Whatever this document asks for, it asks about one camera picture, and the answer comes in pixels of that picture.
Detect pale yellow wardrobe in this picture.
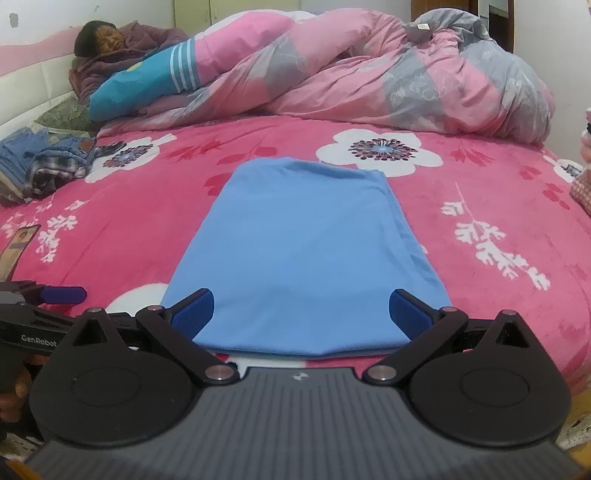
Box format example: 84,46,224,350
173,0,301,33

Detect dark framed wall mirror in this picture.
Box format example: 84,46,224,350
477,0,515,53

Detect teal pink striped pillow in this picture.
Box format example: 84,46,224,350
88,9,315,122

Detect operator left hand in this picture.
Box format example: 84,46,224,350
0,355,49,423

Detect pile of jeans and plaid clothes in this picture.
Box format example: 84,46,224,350
1,127,126,205

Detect pink floral bed blanket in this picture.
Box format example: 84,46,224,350
1,116,590,389

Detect pink grey quilt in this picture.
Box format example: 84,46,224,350
101,8,555,144

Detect light blue t-shirt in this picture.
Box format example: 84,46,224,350
162,158,450,358

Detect white pink bed headboard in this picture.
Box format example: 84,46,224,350
1,27,79,137

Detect green patterned pillow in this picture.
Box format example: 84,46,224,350
34,98,104,136

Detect stack of folded pink clothes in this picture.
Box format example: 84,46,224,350
570,108,591,216

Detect person in maroon jacket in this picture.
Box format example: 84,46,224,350
69,20,188,104

